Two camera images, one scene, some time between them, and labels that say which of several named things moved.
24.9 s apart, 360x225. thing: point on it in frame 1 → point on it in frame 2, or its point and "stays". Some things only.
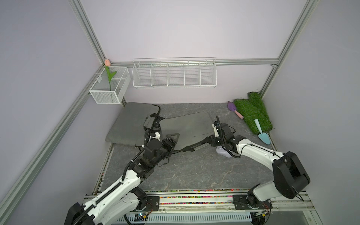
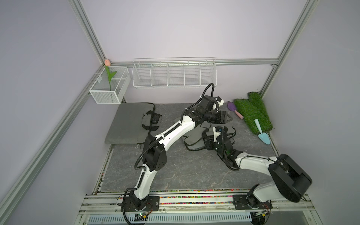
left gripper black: [169, 146] → [222, 117]
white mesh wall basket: [100, 90] stays
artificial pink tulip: [107, 63] stays
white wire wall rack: [178, 72] stays
